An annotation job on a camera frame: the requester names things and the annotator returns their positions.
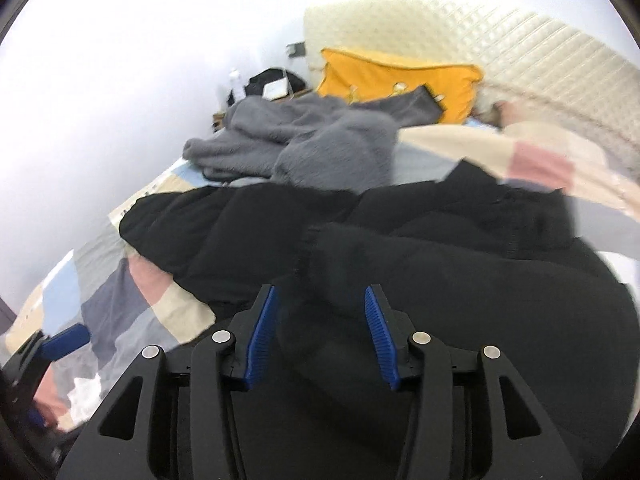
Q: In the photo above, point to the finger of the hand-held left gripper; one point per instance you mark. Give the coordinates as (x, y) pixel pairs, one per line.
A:
(36, 416)
(65, 341)

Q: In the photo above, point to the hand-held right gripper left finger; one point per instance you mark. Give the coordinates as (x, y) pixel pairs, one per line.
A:
(260, 340)

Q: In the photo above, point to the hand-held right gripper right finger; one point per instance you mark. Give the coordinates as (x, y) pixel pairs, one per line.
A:
(382, 345)

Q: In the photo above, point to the black jacket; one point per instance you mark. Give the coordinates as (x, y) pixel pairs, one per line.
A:
(450, 270)

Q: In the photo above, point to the grey fleece garment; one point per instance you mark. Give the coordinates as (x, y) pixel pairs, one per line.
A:
(320, 145)

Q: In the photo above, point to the dark grey garment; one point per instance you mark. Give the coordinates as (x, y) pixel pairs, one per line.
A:
(415, 105)

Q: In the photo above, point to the pastel patchwork blanket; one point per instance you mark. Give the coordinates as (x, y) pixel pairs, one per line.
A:
(550, 160)

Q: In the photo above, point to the white box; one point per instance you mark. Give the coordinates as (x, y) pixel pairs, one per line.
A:
(276, 90)

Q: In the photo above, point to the clear water bottle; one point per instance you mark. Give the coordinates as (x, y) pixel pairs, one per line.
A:
(235, 85)

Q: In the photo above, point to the white fluffy cloth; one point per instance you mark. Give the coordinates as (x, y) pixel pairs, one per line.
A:
(495, 111)

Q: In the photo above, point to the black bag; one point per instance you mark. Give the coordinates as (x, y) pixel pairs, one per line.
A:
(265, 80)

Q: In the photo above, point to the yellow pillow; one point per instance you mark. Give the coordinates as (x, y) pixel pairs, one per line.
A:
(380, 77)

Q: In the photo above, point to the cream quilted headboard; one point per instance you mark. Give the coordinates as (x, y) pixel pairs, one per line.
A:
(500, 35)

